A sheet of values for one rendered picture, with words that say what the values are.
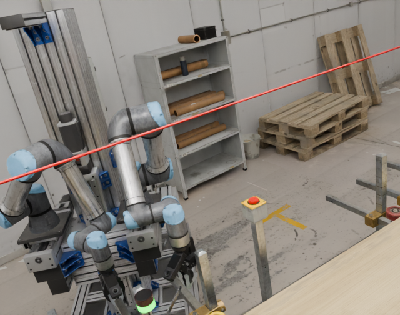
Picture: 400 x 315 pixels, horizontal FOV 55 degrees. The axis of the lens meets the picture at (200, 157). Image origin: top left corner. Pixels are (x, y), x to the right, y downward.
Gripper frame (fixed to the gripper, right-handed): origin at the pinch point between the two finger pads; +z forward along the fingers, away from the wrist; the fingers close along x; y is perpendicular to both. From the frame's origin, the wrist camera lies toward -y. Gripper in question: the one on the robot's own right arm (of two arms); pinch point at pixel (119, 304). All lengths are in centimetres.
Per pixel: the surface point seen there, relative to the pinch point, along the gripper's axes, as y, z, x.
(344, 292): -61, -9, -68
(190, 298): -21.0, -3.7, -24.7
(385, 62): 286, 45, -570
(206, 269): -32.7, -23.4, -29.2
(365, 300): -68, -9, -71
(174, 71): 228, -45, -153
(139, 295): -35.2, -29.2, -2.8
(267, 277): -33, -5, -55
